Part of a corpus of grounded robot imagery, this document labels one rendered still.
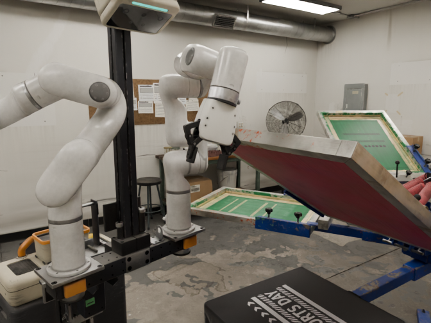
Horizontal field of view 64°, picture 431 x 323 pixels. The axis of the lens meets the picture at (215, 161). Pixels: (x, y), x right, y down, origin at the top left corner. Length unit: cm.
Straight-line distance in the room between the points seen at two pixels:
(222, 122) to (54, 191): 47
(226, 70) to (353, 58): 565
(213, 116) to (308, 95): 595
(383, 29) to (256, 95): 216
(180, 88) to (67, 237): 60
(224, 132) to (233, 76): 13
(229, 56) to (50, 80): 45
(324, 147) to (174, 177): 66
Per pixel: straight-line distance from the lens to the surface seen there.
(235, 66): 84
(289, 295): 135
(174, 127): 127
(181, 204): 131
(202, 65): 89
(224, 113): 83
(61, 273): 113
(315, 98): 687
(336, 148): 77
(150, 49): 493
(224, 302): 128
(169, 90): 123
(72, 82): 95
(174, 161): 127
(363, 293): 151
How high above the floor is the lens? 164
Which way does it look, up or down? 10 degrees down
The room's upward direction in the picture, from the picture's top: straight up
